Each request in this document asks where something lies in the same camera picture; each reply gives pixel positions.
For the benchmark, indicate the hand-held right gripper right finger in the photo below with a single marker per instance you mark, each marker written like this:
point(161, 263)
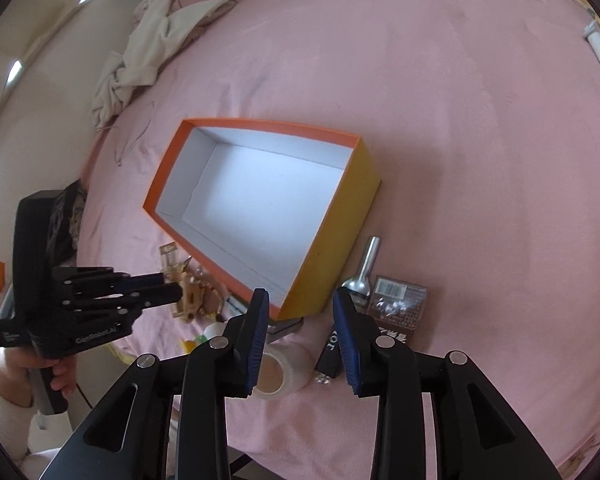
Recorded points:
point(347, 345)

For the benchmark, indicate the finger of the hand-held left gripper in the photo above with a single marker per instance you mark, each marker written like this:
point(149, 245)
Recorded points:
point(105, 305)
point(95, 280)

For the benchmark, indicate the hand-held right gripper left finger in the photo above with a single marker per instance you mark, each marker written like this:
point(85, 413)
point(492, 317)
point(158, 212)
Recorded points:
point(257, 340)

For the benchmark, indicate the clear tape roll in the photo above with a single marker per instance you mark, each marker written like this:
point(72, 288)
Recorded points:
point(290, 365)

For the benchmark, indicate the orange cardboard box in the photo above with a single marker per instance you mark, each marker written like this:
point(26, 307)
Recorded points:
point(260, 200)

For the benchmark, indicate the person's left forearm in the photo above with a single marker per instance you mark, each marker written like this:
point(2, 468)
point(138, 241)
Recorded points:
point(0, 410)

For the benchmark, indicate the person's left hand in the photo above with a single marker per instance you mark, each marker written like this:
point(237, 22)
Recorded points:
point(62, 377)

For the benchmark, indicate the black rectangular case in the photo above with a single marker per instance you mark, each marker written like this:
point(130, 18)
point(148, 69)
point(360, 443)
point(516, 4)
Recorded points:
point(330, 355)

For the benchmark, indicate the grey metallic case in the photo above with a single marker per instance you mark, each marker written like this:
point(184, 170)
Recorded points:
point(285, 329)

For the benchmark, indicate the silver pen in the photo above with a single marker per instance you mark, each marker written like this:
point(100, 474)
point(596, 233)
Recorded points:
point(236, 305)

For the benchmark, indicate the black patterned cloth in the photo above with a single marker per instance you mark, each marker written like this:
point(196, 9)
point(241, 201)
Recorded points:
point(70, 220)

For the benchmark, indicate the flat studded packet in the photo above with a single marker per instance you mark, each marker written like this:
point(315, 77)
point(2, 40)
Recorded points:
point(397, 305)

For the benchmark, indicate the silver metal funnel tool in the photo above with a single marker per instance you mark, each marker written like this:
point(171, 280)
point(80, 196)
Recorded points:
point(360, 280)

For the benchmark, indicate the crumpled white cloth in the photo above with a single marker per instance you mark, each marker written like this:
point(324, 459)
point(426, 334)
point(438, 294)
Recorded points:
point(145, 50)

